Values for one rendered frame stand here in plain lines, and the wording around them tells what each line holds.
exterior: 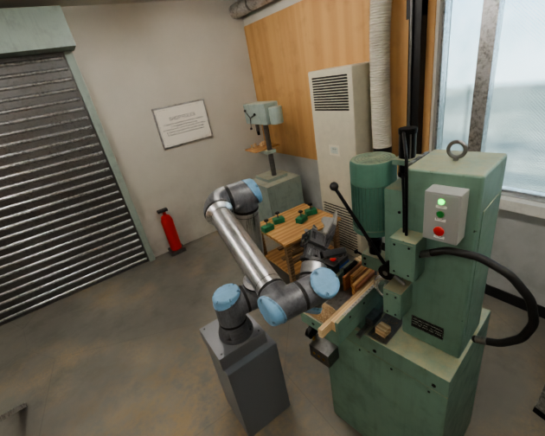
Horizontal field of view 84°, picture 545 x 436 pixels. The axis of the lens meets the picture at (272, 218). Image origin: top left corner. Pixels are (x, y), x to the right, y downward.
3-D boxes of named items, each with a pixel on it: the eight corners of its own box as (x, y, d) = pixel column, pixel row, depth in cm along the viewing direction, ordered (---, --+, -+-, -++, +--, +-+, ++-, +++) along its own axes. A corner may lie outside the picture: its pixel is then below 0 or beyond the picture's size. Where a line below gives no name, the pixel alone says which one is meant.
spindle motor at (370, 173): (367, 215, 141) (365, 150, 128) (404, 224, 129) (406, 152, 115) (344, 232, 132) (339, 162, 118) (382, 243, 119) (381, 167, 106)
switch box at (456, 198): (430, 229, 99) (432, 183, 93) (464, 237, 92) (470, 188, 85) (421, 237, 96) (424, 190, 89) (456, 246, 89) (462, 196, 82)
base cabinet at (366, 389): (374, 362, 206) (370, 278, 176) (471, 420, 165) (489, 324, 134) (333, 412, 181) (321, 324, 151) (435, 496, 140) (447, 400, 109)
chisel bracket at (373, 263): (369, 260, 145) (369, 246, 141) (398, 271, 135) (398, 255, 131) (361, 268, 141) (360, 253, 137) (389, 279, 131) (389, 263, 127)
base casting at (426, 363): (371, 278, 175) (370, 265, 171) (488, 324, 134) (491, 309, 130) (322, 324, 150) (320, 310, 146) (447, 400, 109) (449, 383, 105)
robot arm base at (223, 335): (227, 351, 155) (223, 337, 151) (214, 329, 171) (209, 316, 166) (259, 332, 163) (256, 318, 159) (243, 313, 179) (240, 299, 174)
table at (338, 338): (358, 252, 178) (358, 243, 175) (410, 270, 156) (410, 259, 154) (285, 311, 144) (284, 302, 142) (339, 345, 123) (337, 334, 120)
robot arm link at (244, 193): (241, 298, 173) (216, 180, 131) (268, 285, 179) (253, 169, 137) (253, 317, 161) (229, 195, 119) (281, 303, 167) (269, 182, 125)
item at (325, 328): (400, 256, 158) (400, 249, 156) (404, 257, 156) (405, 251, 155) (318, 336, 121) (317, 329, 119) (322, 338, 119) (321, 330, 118)
